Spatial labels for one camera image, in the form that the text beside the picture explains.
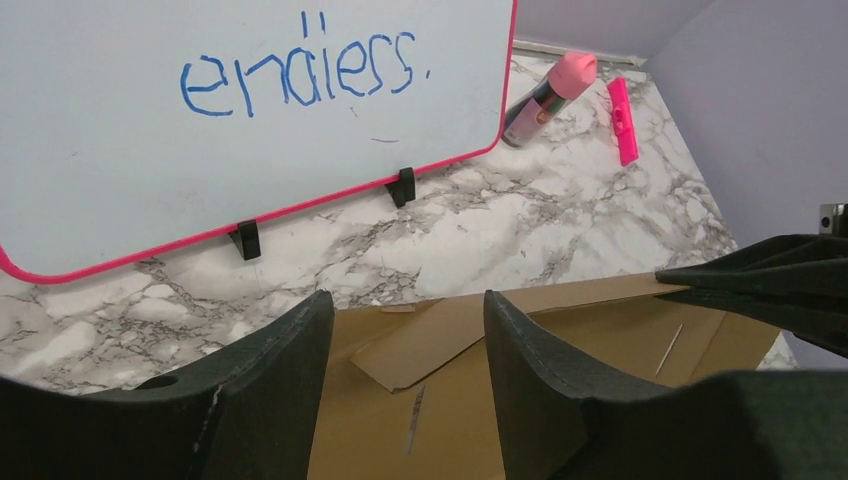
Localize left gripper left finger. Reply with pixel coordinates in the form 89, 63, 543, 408
1, 290, 334, 479

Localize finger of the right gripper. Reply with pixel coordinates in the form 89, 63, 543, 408
655, 234, 847, 358

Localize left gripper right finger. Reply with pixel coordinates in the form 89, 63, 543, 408
483, 291, 847, 479

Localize brown cardboard box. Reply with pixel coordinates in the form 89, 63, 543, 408
308, 273, 778, 479

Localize left black whiteboard stand clip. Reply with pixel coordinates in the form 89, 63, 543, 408
228, 220, 261, 261

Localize black whiteboard stand clip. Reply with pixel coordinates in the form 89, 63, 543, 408
385, 167, 417, 209
228, 220, 261, 261

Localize pink marker pen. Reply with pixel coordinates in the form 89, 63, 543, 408
607, 77, 640, 167

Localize right black whiteboard stand clip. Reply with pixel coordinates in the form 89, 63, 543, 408
385, 167, 417, 209

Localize pink-capped spray bottle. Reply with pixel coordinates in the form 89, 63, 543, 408
501, 51, 598, 148

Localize pink-framed whiteboard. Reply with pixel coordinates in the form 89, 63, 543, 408
1, 1, 517, 284

